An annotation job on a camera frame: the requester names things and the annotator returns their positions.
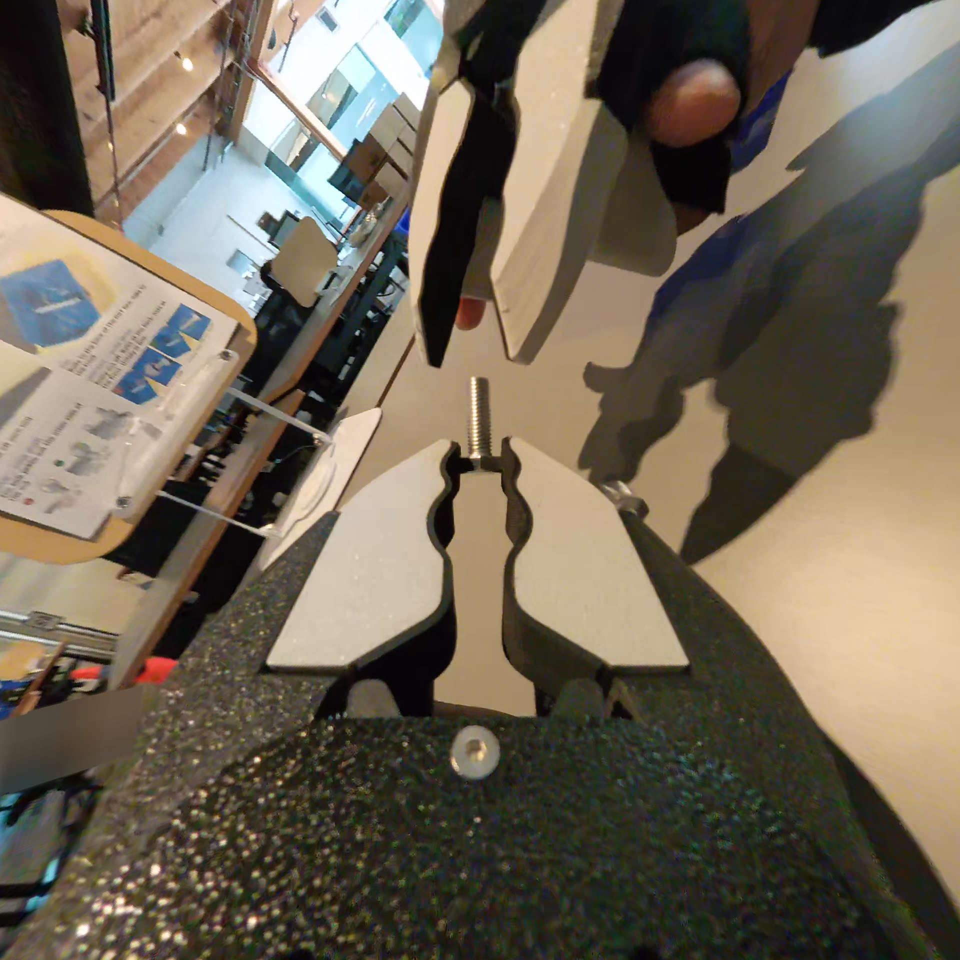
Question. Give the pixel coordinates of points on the cardboard box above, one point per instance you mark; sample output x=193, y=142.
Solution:
x=383, y=150

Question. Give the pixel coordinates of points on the small orange object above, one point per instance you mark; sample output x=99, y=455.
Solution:
x=128, y=672

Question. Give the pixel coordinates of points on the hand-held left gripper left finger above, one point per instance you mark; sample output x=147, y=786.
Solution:
x=360, y=585

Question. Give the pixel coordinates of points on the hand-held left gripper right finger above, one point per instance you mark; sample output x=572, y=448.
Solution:
x=593, y=585

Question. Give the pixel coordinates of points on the white base document stand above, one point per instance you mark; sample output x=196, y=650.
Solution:
x=90, y=375

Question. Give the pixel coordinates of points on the person's right hand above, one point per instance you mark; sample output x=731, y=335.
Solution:
x=698, y=102

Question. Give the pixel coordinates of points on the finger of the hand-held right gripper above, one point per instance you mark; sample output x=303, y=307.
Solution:
x=435, y=180
x=563, y=165

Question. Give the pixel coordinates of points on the metal bolt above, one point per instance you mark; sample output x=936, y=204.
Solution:
x=479, y=420

